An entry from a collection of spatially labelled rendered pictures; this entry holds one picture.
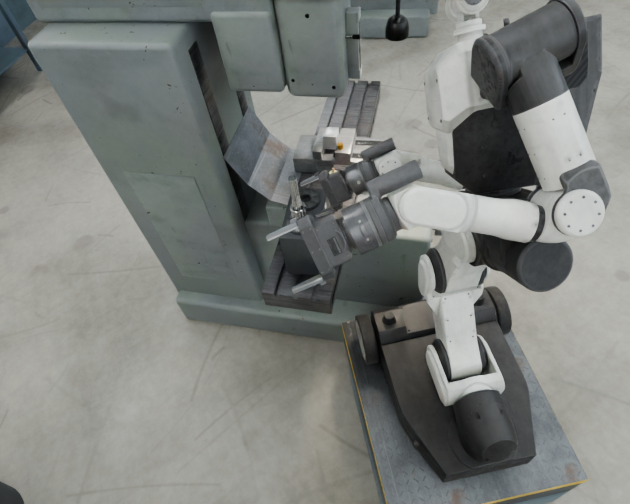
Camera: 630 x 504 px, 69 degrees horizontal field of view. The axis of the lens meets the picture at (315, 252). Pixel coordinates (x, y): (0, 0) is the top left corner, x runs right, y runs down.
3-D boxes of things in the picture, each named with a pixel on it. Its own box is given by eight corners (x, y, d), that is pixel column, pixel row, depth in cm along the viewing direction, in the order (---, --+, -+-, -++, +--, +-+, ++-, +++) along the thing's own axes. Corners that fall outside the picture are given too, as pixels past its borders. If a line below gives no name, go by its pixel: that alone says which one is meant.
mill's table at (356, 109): (380, 95, 225) (381, 80, 218) (332, 314, 152) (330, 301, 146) (334, 94, 230) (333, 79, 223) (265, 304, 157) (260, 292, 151)
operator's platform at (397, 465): (553, 501, 186) (589, 479, 155) (389, 539, 184) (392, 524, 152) (476, 333, 235) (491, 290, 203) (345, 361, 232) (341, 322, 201)
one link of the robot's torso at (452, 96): (548, 164, 118) (542, 12, 107) (622, 188, 85) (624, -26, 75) (430, 184, 122) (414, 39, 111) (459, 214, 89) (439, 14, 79)
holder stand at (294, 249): (332, 226, 165) (327, 185, 150) (322, 276, 152) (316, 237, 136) (299, 224, 167) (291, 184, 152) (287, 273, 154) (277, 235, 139)
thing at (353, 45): (362, 72, 151) (360, 6, 135) (360, 79, 149) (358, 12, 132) (350, 72, 152) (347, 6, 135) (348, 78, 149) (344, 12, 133)
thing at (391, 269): (426, 265, 247) (437, 184, 200) (421, 317, 229) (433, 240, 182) (282, 249, 264) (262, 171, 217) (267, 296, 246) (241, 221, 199)
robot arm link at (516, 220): (457, 228, 87) (558, 245, 87) (474, 237, 77) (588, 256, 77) (470, 172, 85) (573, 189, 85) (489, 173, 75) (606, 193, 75)
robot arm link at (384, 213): (377, 239, 88) (432, 214, 87) (384, 250, 78) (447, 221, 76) (353, 185, 86) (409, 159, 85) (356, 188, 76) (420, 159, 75)
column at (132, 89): (291, 253, 279) (226, -26, 157) (270, 321, 251) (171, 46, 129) (214, 245, 290) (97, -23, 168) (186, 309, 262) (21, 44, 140)
